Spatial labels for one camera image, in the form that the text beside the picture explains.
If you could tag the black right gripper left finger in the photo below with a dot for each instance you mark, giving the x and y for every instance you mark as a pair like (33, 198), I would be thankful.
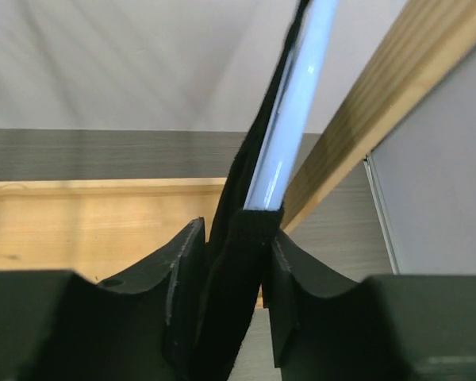
(139, 324)

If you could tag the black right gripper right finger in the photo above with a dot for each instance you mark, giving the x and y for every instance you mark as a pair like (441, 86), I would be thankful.
(324, 326)

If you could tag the black tank top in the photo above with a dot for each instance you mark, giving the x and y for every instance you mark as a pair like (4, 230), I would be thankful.
(239, 246)

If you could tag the light blue hanger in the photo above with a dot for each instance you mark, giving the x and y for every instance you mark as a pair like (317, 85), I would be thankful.
(306, 47)

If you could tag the wooden clothes rack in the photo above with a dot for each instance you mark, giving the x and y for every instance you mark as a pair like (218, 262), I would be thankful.
(99, 227)

